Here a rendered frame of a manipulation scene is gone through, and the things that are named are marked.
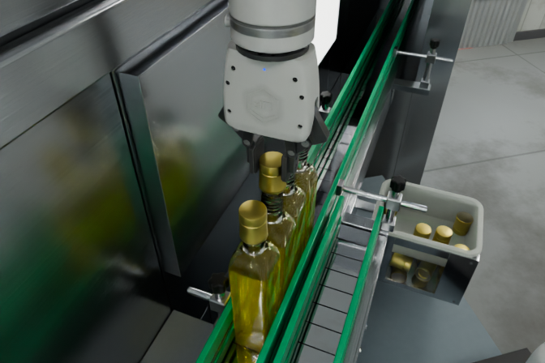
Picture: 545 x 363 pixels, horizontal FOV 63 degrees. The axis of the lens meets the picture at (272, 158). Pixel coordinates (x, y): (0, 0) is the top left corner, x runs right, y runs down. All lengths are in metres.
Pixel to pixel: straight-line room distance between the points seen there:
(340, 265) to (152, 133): 0.46
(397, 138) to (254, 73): 1.38
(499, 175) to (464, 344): 1.85
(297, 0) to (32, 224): 0.31
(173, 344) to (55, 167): 0.40
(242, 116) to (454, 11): 1.16
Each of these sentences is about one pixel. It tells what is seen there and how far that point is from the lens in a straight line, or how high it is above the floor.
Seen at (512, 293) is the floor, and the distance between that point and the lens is 2.33.
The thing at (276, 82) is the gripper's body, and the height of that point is 1.49.
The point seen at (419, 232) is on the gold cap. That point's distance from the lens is 1.02.
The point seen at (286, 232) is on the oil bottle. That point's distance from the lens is 0.61.
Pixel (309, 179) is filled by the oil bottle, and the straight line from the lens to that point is 0.69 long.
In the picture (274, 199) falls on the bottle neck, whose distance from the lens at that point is 0.57.
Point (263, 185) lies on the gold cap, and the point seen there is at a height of 1.33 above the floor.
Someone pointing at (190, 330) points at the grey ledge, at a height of 1.05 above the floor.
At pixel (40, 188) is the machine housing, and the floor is 1.43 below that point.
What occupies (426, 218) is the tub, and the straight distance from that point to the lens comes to 1.12.
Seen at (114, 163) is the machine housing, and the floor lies 1.39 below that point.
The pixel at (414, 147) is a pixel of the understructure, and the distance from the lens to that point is 1.81.
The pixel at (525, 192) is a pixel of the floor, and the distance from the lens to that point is 2.87.
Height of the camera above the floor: 1.71
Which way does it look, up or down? 39 degrees down
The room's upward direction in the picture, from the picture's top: straight up
